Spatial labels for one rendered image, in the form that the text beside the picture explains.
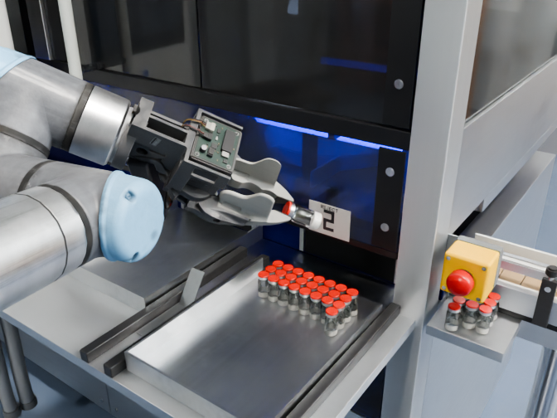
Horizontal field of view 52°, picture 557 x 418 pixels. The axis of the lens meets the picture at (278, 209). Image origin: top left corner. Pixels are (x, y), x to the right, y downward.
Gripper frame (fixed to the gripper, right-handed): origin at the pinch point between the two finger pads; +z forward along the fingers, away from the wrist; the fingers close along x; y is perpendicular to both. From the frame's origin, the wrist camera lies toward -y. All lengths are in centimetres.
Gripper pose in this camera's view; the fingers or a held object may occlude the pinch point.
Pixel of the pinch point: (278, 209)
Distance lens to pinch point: 69.2
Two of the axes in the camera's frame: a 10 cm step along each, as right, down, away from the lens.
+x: 1.5, -8.4, 5.2
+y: 4.5, -4.1, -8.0
